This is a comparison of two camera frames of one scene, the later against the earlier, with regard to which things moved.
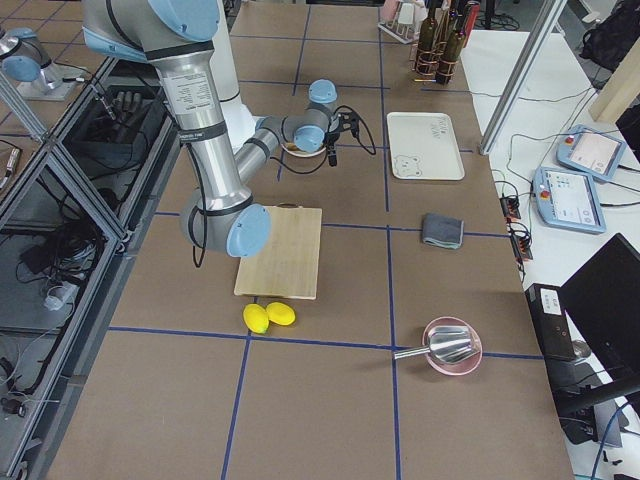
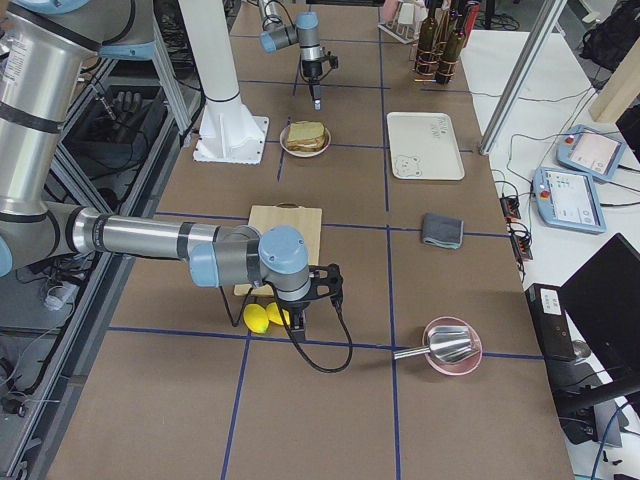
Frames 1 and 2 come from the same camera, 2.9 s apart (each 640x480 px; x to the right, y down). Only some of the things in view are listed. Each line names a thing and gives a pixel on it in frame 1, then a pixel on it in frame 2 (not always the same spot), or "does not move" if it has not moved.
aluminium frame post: [521, 77] does not move
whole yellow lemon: [256, 318] does not move
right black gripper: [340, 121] to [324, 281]
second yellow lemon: [280, 313] does not move
